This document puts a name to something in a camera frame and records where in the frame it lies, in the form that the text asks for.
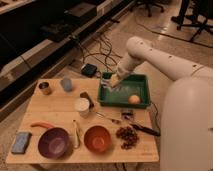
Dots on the pile of brown nuts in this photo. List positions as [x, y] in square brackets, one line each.
[129, 137]

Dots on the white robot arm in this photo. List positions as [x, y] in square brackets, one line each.
[187, 120]

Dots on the blue sponge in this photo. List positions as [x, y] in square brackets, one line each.
[21, 143]

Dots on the yellow round fruit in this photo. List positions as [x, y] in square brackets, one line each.
[134, 99]

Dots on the black handled knife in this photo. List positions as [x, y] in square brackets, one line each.
[145, 130]

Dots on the metal spoon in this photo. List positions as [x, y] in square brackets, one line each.
[115, 121]

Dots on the light blue towel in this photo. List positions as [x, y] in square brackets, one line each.
[105, 83]

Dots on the green plastic tray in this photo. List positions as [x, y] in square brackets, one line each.
[135, 84]

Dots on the small dark purple object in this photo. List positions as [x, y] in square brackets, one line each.
[127, 114]

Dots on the black power adapter box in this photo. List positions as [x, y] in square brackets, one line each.
[88, 70]

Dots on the purple bowl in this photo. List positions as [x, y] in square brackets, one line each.
[54, 143]

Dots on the office chair base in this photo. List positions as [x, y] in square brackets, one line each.
[148, 4]

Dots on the red bowl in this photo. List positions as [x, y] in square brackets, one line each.
[97, 139]

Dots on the blue grey cup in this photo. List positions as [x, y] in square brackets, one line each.
[66, 84]

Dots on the white lidded cup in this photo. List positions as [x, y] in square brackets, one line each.
[82, 105]

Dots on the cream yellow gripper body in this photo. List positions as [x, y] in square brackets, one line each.
[114, 80]

